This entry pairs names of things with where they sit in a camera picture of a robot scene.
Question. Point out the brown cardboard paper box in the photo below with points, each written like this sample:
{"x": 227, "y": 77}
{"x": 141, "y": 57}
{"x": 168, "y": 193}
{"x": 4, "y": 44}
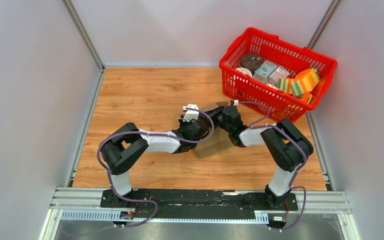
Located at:
{"x": 218, "y": 142}

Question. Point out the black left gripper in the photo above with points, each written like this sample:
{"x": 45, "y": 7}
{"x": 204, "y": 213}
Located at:
{"x": 182, "y": 123}

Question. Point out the aluminium frame corner post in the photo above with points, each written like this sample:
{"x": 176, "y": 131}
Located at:
{"x": 72, "y": 12}

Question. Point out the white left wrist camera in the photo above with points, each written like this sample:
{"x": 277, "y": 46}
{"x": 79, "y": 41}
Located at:
{"x": 191, "y": 112}

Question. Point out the orange green striped box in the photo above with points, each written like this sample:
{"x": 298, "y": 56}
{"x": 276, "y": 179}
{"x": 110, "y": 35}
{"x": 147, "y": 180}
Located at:
{"x": 305, "y": 81}

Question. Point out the green orange striped pack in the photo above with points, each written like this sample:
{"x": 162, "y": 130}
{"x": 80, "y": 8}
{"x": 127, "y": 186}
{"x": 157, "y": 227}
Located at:
{"x": 284, "y": 84}

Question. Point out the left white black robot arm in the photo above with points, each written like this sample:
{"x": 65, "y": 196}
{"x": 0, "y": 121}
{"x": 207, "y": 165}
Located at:
{"x": 124, "y": 147}

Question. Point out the teal small box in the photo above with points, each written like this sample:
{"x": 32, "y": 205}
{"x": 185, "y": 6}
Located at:
{"x": 265, "y": 69}

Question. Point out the white round container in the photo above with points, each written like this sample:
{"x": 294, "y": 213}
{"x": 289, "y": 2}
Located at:
{"x": 244, "y": 71}

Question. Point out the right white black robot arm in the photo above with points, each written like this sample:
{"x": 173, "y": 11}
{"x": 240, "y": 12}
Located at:
{"x": 289, "y": 148}

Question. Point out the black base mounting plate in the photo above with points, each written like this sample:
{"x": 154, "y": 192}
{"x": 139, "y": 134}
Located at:
{"x": 189, "y": 203}

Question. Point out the brown round packaged item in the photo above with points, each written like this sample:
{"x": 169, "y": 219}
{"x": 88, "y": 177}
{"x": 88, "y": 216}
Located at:
{"x": 251, "y": 61}

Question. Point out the right aluminium corner post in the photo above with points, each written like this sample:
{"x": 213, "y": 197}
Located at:
{"x": 325, "y": 20}

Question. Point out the grey white small box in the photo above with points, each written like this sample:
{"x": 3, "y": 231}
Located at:
{"x": 278, "y": 73}

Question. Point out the red plastic basket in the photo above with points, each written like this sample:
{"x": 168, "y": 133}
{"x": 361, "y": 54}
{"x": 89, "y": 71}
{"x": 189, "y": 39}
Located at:
{"x": 256, "y": 92}

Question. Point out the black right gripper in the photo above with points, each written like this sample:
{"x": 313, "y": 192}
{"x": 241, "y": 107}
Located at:
{"x": 215, "y": 113}

